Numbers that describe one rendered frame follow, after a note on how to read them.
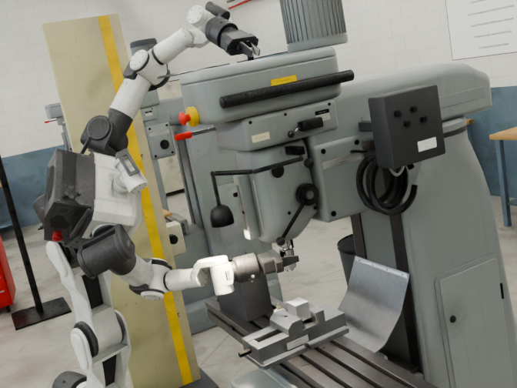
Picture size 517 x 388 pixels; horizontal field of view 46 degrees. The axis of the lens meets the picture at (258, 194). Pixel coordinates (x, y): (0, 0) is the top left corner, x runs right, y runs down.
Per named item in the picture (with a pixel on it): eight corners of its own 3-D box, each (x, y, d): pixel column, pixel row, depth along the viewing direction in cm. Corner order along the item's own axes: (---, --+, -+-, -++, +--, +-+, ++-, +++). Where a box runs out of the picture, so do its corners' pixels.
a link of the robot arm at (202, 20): (201, 35, 192) (181, 21, 199) (221, 49, 201) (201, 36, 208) (221, 4, 191) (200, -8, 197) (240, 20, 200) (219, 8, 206)
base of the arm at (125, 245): (97, 288, 186) (77, 268, 178) (92, 259, 196) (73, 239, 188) (140, 266, 186) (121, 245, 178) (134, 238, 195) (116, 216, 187)
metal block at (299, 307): (298, 322, 202) (295, 306, 201) (288, 318, 208) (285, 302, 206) (311, 317, 205) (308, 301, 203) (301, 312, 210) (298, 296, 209)
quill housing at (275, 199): (275, 250, 188) (255, 149, 181) (246, 239, 206) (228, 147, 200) (325, 232, 196) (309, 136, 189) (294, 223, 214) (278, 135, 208)
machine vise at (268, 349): (263, 370, 192) (257, 339, 190) (242, 355, 205) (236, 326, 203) (351, 331, 208) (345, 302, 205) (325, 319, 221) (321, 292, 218)
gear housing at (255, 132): (248, 152, 178) (241, 118, 176) (216, 149, 200) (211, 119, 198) (341, 128, 192) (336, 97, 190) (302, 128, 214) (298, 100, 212)
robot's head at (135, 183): (123, 199, 190) (135, 185, 184) (108, 173, 192) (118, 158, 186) (140, 194, 194) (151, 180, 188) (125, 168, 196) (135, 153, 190)
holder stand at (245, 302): (248, 322, 231) (238, 273, 227) (219, 309, 250) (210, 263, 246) (273, 310, 237) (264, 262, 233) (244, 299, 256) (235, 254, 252)
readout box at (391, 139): (396, 170, 171) (386, 96, 167) (376, 168, 179) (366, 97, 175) (449, 154, 179) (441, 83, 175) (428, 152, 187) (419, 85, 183)
